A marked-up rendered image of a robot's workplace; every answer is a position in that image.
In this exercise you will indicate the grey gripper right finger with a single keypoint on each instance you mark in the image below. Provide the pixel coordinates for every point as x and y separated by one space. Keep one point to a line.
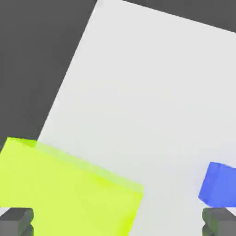
219 223

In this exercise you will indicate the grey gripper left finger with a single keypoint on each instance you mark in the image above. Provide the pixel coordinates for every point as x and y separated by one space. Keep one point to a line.
15 223

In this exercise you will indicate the small blue cube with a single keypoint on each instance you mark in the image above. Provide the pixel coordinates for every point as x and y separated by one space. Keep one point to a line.
219 186

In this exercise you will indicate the large yellow-green box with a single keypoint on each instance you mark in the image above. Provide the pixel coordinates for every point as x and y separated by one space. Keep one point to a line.
70 188

